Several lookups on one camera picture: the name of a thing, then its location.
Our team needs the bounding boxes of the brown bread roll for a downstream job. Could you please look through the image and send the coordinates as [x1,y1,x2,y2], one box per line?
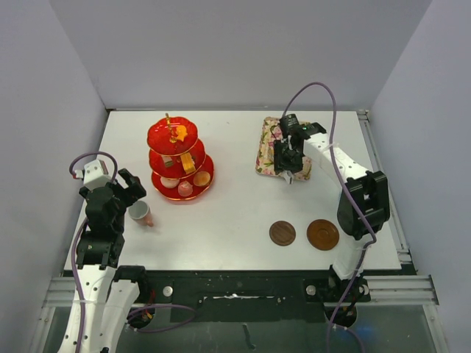
[193,171,211,187]

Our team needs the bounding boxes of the black base frame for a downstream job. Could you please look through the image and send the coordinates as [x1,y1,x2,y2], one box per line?
[127,270,371,332]

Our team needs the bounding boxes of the white frosted donut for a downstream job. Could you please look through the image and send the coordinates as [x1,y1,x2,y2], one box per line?
[160,176,180,189]

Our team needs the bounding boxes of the brown saucer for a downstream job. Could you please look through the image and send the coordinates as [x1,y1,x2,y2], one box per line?
[306,219,339,251]

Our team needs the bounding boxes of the yellow layered cake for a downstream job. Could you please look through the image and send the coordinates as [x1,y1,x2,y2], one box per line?
[180,152,196,175]

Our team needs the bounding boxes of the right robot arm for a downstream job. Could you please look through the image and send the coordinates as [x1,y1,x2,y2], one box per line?
[274,114,390,301]

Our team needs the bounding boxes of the pink handled white cup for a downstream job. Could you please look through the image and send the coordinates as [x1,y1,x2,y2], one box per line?
[127,200,154,227]

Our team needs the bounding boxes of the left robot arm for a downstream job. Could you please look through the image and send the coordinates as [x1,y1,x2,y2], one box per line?
[59,168,150,352]

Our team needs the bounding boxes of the floral serving tray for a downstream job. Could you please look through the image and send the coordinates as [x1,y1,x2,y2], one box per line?
[255,117,312,181]

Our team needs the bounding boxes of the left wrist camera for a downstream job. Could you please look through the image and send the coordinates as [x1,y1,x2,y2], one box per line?
[74,159,111,190]

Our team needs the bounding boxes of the chocolate cake slice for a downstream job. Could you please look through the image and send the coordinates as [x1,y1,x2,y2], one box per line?
[162,156,174,168]

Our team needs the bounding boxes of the orange fish biscuit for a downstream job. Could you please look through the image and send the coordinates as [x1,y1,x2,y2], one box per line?
[174,125,188,142]

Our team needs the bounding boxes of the metal tongs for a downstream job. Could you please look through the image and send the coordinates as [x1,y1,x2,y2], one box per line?
[280,171,294,185]

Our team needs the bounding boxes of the red three-tier cake stand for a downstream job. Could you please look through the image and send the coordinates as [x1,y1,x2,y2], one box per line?
[146,115,215,202]

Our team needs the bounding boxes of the dark wooden coaster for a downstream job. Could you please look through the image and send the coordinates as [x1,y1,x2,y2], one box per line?
[269,221,296,246]

